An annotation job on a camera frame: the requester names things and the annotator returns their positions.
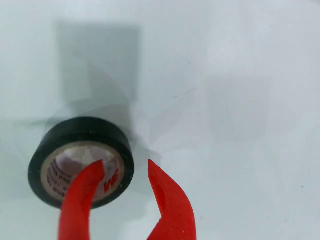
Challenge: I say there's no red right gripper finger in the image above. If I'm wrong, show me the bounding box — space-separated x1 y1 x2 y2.
147 159 197 240

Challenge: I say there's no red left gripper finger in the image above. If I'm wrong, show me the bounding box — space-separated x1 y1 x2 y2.
58 159 105 240

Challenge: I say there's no black tape roll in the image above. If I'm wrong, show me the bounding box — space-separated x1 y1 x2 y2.
27 116 135 210

